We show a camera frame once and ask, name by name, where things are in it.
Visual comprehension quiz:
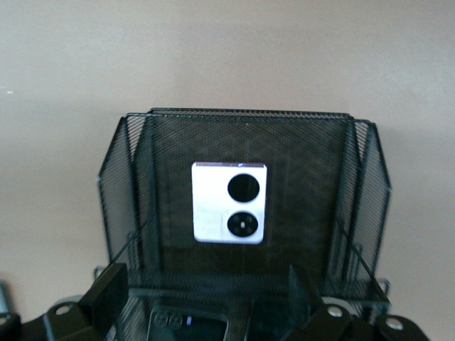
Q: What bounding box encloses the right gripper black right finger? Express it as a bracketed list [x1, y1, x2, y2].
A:
[287, 264, 427, 341]

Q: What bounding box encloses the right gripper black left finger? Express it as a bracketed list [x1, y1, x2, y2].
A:
[0, 262, 129, 341]

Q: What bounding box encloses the small black flip phone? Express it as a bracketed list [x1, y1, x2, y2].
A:
[148, 301, 232, 341]

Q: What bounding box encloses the lilac flip phone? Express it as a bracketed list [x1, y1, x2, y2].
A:
[191, 161, 270, 244]

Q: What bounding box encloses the black wire mesh basket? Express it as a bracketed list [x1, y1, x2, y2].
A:
[94, 107, 392, 341]

